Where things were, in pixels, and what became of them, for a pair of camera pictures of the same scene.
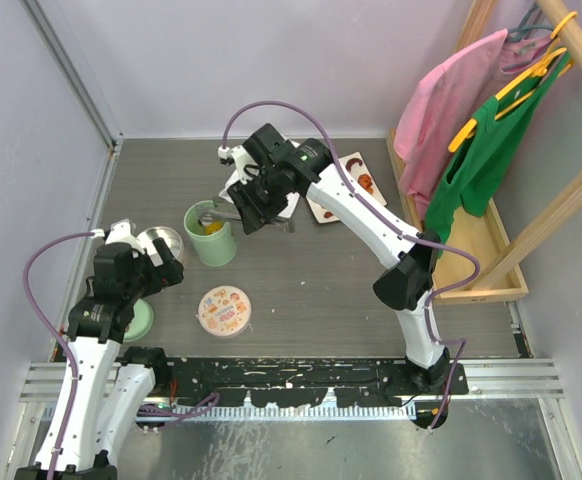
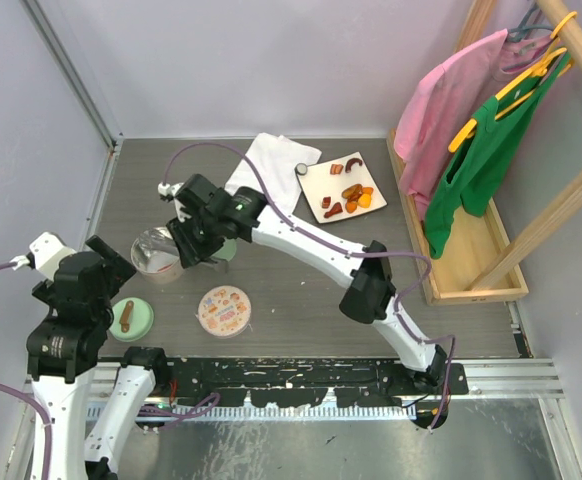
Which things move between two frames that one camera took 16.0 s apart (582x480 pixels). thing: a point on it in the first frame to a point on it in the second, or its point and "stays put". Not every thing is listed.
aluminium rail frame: [535, 378] stays put
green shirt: [480, 155] stays put
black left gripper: [169, 273] to [118, 269]
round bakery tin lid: [224, 311] stays put
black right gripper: [251, 214] to [189, 252]
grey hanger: [517, 33] stays put
